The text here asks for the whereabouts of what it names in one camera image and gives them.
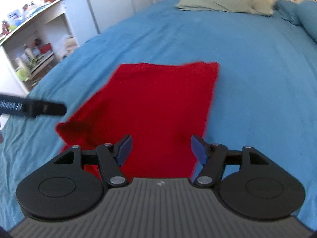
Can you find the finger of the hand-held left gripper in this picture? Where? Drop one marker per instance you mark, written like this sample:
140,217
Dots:
52,108

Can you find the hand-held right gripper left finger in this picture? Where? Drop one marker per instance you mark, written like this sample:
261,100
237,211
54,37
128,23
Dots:
125,150

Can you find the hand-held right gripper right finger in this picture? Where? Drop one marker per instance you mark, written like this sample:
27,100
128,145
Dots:
199,150

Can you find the red knit sweater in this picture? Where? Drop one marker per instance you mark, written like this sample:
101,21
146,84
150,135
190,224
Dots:
153,104

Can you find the red box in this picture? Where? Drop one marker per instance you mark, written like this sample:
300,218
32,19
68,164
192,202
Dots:
44,48

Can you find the bed with blue sheet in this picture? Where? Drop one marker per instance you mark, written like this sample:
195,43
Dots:
247,91

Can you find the white shelf unit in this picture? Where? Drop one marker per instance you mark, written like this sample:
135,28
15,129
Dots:
49,17

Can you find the white wardrobe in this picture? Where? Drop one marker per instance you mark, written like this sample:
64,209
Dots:
111,2

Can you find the green pillow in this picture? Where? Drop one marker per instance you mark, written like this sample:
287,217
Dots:
223,2

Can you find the folded blue duvet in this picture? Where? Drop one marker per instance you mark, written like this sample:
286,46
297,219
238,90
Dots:
302,14

